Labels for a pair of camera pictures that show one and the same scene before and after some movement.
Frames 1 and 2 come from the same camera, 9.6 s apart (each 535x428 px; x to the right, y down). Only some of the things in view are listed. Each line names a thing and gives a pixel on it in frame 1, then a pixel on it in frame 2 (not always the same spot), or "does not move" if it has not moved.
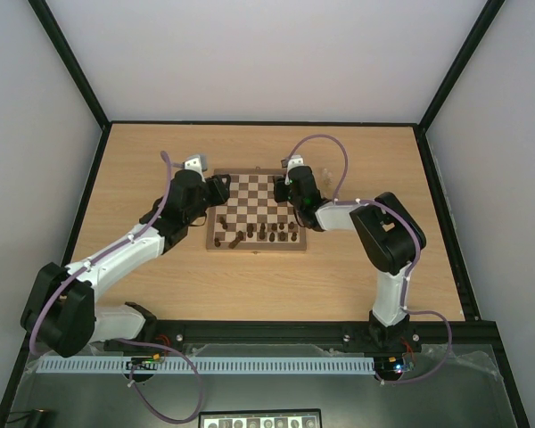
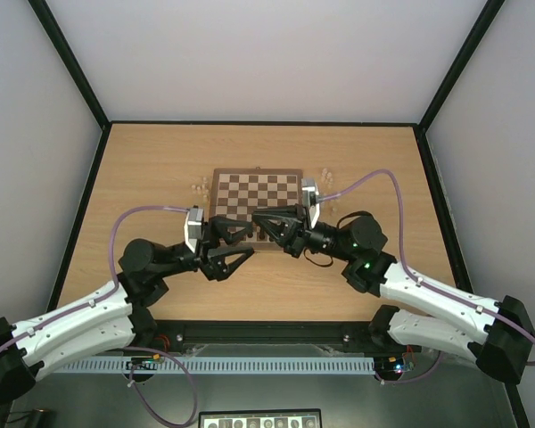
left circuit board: x=144 y=363 does not move
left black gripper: x=221 y=193 to x=213 y=261
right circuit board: x=390 y=365 does not move
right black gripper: x=281 y=191 to x=300 y=230
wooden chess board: x=251 y=220 does not move
